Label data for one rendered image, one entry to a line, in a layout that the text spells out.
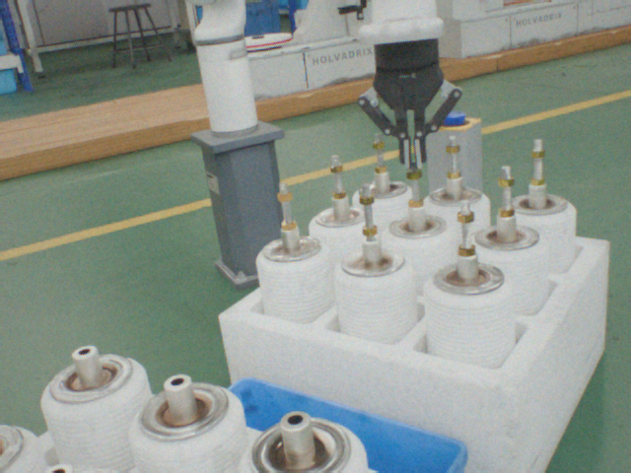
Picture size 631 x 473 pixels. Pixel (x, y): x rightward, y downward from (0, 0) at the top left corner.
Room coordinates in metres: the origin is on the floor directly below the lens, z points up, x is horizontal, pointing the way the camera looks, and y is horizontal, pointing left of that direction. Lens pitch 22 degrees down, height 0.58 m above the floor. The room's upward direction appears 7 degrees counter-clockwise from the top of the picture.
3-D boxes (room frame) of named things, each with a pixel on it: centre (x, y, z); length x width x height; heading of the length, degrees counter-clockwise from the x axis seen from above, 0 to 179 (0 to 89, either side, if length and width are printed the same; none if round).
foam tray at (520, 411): (0.81, -0.13, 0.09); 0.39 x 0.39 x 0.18; 53
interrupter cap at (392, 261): (0.71, -0.06, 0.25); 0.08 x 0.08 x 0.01
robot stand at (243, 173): (1.30, 0.13, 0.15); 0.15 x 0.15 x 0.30; 24
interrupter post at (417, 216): (0.81, -0.13, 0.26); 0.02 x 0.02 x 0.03
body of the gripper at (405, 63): (0.81, -0.13, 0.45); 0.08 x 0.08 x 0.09
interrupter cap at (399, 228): (0.81, -0.13, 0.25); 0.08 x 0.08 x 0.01
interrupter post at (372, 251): (0.71, -0.06, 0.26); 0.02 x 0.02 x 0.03
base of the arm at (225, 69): (1.30, 0.13, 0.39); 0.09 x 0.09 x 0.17; 24
